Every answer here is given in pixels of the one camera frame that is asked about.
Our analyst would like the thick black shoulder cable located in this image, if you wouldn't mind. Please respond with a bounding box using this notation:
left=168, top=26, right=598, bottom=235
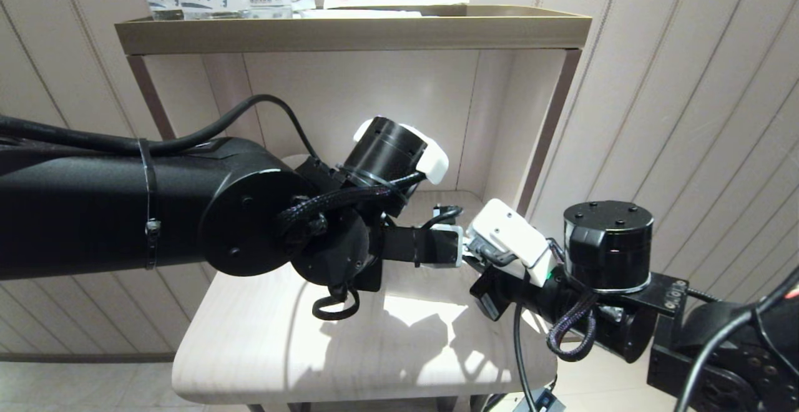
left=674, top=267, right=799, bottom=412

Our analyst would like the blue black floor device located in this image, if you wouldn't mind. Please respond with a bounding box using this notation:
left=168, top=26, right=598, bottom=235
left=512, top=387, right=566, bottom=412

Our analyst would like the black left camera cable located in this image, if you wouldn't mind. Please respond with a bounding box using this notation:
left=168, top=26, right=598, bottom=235
left=0, top=94, right=464, bottom=230

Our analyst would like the smooth black camera cable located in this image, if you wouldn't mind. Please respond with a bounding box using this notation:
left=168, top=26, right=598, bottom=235
left=513, top=303, right=539, bottom=412

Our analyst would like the olive brown tray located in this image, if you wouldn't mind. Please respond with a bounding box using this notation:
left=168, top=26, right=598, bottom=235
left=114, top=5, right=592, bottom=56

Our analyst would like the light wood open cabinet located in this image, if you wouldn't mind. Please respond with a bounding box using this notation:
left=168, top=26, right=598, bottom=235
left=114, top=5, right=592, bottom=412

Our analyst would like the braided right arm cable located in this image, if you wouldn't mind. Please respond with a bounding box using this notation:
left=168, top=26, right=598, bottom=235
left=547, top=292, right=601, bottom=363

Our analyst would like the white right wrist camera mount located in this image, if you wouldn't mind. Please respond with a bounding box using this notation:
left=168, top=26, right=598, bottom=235
left=467, top=199, right=557, bottom=287

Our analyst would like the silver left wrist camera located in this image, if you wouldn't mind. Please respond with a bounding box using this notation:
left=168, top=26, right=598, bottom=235
left=382, top=223, right=464, bottom=270

